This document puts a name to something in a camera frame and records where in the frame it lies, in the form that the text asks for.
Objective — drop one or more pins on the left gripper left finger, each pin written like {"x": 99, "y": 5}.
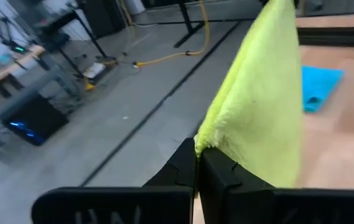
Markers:
{"x": 179, "y": 171}

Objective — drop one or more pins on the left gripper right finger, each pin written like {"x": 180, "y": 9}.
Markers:
{"x": 223, "y": 177}

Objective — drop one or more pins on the lime green microfiber towel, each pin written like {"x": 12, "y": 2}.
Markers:
{"x": 257, "y": 109}

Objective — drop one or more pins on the teal blue microfiber towel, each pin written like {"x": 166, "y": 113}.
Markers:
{"x": 318, "y": 87}

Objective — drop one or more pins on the white box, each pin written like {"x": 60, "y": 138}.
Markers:
{"x": 94, "y": 70}

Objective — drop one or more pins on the black computer tower blue lights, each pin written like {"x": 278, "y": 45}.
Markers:
{"x": 36, "y": 121}

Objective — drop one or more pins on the black desk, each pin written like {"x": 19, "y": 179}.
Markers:
{"x": 61, "y": 21}

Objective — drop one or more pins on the black desk leg frame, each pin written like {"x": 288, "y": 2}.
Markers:
{"x": 186, "y": 18}

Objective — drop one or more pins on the black aluminium table frame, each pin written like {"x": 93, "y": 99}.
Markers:
{"x": 335, "y": 36}

